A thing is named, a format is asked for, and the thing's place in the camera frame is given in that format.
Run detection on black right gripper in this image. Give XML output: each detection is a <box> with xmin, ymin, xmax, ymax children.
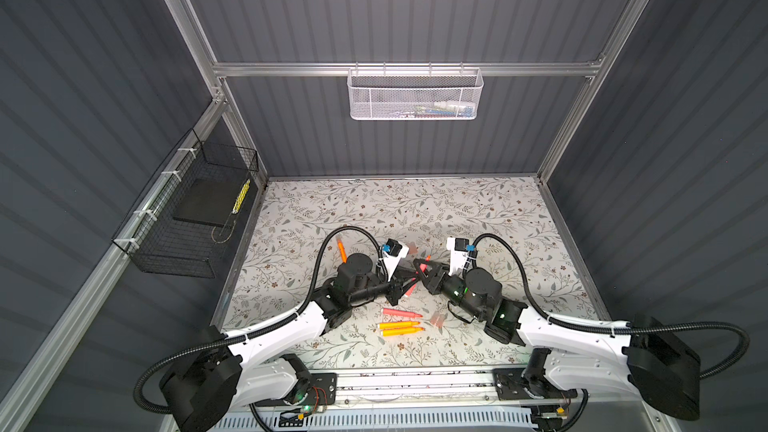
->
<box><xmin>413</xmin><ymin>257</ymin><xmax>484</xmax><ymax>322</ymax></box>

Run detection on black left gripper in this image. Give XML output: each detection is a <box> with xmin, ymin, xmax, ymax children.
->
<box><xmin>348</xmin><ymin>265</ymin><xmax>420</xmax><ymax>309</ymax></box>

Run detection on orange highlighter pen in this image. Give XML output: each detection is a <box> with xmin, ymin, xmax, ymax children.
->
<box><xmin>378</xmin><ymin>321</ymin><xmax>420</xmax><ymax>331</ymax></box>
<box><xmin>336</xmin><ymin>238</ymin><xmax>348</xmax><ymax>263</ymax></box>

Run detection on pink highlighter pen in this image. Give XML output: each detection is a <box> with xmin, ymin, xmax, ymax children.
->
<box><xmin>405</xmin><ymin>255</ymin><xmax>431</xmax><ymax>297</ymax></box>

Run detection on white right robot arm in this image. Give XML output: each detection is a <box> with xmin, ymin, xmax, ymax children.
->
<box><xmin>414</xmin><ymin>259</ymin><xmax>701</xmax><ymax>421</ymax></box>

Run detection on red-pink highlighter pen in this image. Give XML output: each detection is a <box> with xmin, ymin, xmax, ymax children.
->
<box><xmin>381</xmin><ymin>308</ymin><xmax>422</xmax><ymax>319</ymax></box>

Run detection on clear pen cap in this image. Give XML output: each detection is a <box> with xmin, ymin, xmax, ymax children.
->
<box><xmin>429</xmin><ymin>312</ymin><xmax>447</xmax><ymax>330</ymax></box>

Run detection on yellow highlighter pen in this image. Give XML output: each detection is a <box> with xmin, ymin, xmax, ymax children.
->
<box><xmin>381</xmin><ymin>326</ymin><xmax>425</xmax><ymax>337</ymax></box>

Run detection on items in white basket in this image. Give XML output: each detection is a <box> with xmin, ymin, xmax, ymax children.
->
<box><xmin>391</xmin><ymin>101</ymin><xmax>478</xmax><ymax>119</ymax></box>

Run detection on yellow highlighter in basket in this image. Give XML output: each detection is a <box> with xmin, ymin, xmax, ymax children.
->
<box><xmin>231</xmin><ymin>179</ymin><xmax>251</xmax><ymax>215</ymax></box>

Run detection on black pad in basket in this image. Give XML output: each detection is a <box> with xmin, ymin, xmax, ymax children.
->
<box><xmin>172</xmin><ymin>179</ymin><xmax>242</xmax><ymax>227</ymax></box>

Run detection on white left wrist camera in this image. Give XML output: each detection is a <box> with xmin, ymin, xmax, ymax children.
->
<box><xmin>381</xmin><ymin>239</ymin><xmax>409</xmax><ymax>281</ymax></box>

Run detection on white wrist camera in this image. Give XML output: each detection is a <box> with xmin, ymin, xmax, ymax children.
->
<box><xmin>381</xmin><ymin>239</ymin><xmax>409</xmax><ymax>281</ymax></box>
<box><xmin>446</xmin><ymin>237</ymin><xmax>477</xmax><ymax>276</ymax></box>

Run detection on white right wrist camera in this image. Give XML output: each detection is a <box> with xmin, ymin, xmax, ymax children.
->
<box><xmin>446</xmin><ymin>237</ymin><xmax>477</xmax><ymax>276</ymax></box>

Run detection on white wire mesh basket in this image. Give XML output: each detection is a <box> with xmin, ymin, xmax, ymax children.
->
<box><xmin>346</xmin><ymin>67</ymin><xmax>484</xmax><ymax>121</ymax></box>

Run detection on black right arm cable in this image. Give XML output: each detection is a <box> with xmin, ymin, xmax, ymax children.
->
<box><xmin>470</xmin><ymin>232</ymin><xmax>751</xmax><ymax>380</ymax></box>

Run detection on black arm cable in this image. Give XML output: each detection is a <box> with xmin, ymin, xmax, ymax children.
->
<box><xmin>133</xmin><ymin>225</ymin><xmax>385</xmax><ymax>415</ymax></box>
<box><xmin>470</xmin><ymin>232</ymin><xmax>751</xmax><ymax>380</ymax></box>

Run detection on black wire mesh basket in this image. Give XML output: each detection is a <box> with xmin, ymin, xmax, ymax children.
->
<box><xmin>113</xmin><ymin>131</ymin><xmax>260</xmax><ymax>279</ymax></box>

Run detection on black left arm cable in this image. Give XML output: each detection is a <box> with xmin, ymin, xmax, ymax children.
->
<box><xmin>133</xmin><ymin>225</ymin><xmax>385</xmax><ymax>415</ymax></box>

